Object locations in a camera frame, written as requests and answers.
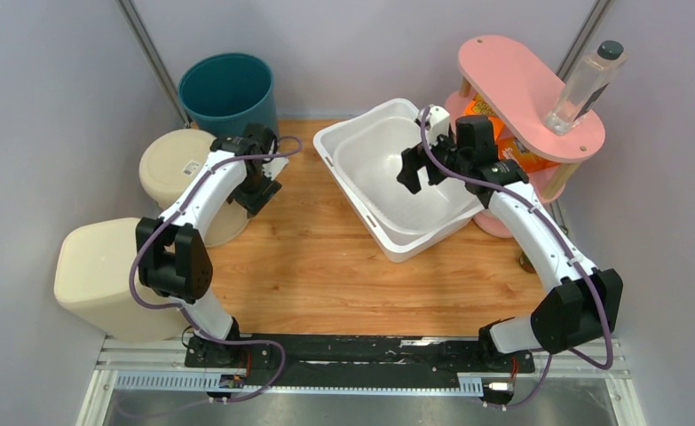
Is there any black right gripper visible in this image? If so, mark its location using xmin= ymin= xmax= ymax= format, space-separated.
xmin=397 ymin=123 xmax=470 ymax=194

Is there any cream large bucket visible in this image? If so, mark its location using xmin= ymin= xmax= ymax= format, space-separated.
xmin=138 ymin=129 xmax=249 ymax=248

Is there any teal plastic bucket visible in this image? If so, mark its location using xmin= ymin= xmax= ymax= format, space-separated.
xmin=178 ymin=52 xmax=280 ymax=136

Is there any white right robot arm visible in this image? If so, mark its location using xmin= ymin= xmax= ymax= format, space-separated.
xmin=397 ymin=107 xmax=623 ymax=371

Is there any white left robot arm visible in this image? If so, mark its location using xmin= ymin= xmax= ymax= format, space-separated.
xmin=129 ymin=123 xmax=288 ymax=367

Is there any cream square container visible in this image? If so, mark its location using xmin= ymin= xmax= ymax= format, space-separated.
xmin=53 ymin=217 xmax=188 ymax=343

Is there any white plastic tub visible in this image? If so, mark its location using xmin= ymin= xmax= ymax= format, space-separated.
xmin=313 ymin=99 xmax=483 ymax=263

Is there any orange snack box upper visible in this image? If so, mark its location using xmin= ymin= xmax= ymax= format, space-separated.
xmin=463 ymin=93 xmax=505 ymax=139

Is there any orange snack box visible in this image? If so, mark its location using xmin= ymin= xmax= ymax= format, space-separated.
xmin=463 ymin=93 xmax=505 ymax=139
xmin=496 ymin=137 xmax=559 ymax=173

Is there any orange snack box lower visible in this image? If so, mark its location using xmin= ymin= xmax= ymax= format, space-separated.
xmin=496 ymin=137 xmax=559 ymax=173

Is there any pink two-tier shelf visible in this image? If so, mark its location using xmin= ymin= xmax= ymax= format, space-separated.
xmin=444 ymin=35 xmax=605 ymax=207

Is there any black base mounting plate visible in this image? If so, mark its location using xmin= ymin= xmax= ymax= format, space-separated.
xmin=182 ymin=334 xmax=535 ymax=390

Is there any clear bottle black cap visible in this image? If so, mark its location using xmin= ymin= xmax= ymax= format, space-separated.
xmin=544 ymin=40 xmax=627 ymax=136

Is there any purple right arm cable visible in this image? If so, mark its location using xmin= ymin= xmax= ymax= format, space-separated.
xmin=418 ymin=106 xmax=614 ymax=410

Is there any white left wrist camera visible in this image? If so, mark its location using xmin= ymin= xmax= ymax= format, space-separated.
xmin=262 ymin=157 xmax=289 ymax=181

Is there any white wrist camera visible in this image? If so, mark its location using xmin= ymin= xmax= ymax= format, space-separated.
xmin=419 ymin=105 xmax=450 ymax=146
xmin=262 ymin=157 xmax=289 ymax=181

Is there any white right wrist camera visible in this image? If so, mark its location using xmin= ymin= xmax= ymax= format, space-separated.
xmin=419 ymin=105 xmax=450 ymax=146

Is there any aluminium frame rail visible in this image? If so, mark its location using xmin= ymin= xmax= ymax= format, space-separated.
xmin=76 ymin=335 xmax=644 ymax=425

